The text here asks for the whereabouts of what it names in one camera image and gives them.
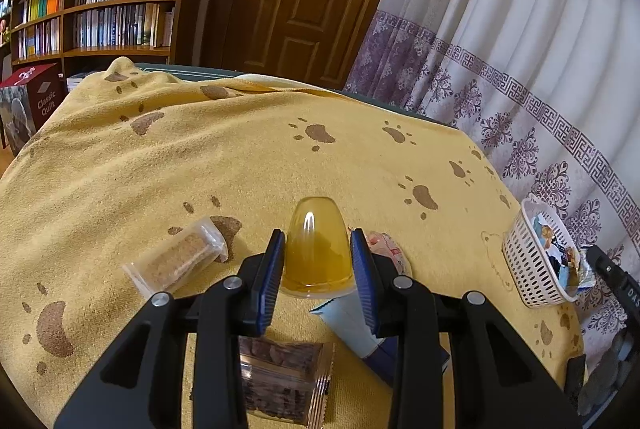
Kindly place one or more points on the pink and white snack packet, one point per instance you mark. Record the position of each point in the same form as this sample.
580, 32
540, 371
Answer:
392, 254

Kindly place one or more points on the red quilt box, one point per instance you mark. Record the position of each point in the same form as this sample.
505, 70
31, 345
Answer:
47, 99

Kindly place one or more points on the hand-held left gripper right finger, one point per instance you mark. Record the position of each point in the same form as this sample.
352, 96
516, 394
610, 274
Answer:
365, 284

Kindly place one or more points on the white perforated plastic basket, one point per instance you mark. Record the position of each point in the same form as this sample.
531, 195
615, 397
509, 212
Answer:
525, 269

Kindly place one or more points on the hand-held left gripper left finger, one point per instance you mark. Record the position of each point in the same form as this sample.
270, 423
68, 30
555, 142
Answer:
270, 279

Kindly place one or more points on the dark patterned candy wrapper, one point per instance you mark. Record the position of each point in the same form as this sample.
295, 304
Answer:
557, 261

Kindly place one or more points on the orange-brown snack bag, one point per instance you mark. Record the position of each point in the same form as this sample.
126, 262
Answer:
575, 274

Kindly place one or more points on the teal snack packet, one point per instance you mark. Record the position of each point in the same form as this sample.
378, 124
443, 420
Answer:
542, 234

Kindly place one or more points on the white curtain with purple pattern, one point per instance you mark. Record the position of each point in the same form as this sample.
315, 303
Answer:
500, 9

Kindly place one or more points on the white packet with green print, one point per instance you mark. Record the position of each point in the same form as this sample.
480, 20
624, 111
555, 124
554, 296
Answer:
345, 324

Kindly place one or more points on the yellow jelly cup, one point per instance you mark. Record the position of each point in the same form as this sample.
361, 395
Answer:
315, 254

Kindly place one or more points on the person's right hand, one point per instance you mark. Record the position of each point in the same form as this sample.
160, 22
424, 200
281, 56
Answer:
605, 374

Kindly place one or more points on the navy and pale blue packet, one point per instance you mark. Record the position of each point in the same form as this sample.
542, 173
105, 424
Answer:
380, 361

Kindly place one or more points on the clear packet of chocolate pieces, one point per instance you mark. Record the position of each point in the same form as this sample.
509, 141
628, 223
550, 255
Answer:
280, 384

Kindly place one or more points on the clear packet of brown biscuit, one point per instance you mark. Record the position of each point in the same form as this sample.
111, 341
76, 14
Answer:
175, 259

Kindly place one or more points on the yellow paw-print blanket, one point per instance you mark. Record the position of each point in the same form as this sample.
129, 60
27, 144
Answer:
200, 169

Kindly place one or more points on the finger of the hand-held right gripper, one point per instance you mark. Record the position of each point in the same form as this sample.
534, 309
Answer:
602, 269

